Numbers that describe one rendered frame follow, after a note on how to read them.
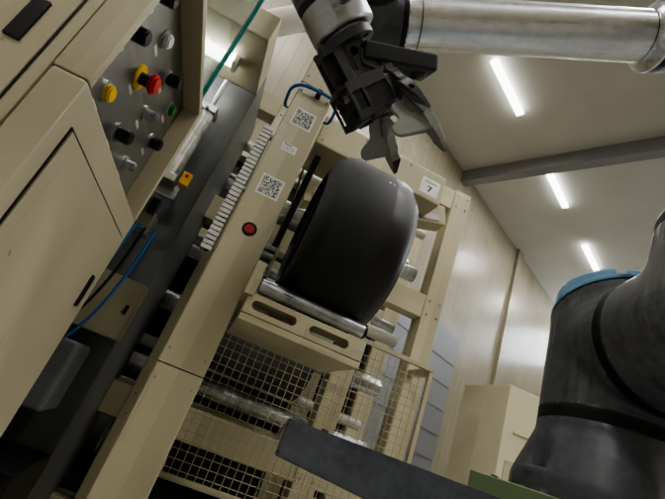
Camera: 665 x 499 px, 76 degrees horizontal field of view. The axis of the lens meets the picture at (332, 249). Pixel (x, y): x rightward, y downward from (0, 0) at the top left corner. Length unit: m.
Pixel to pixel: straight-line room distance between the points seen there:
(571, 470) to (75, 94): 0.73
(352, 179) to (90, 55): 0.76
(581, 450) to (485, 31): 0.62
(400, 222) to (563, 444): 0.83
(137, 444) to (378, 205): 0.88
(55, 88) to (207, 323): 0.74
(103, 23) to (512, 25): 0.63
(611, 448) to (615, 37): 0.64
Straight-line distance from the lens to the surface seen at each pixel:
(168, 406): 1.23
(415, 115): 0.58
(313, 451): 0.47
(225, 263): 1.27
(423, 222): 2.04
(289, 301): 1.20
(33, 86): 0.71
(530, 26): 0.84
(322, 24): 0.62
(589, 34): 0.89
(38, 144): 0.66
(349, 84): 0.59
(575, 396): 0.56
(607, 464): 0.53
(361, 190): 1.23
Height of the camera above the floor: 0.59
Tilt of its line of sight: 23 degrees up
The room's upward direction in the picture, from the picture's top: 21 degrees clockwise
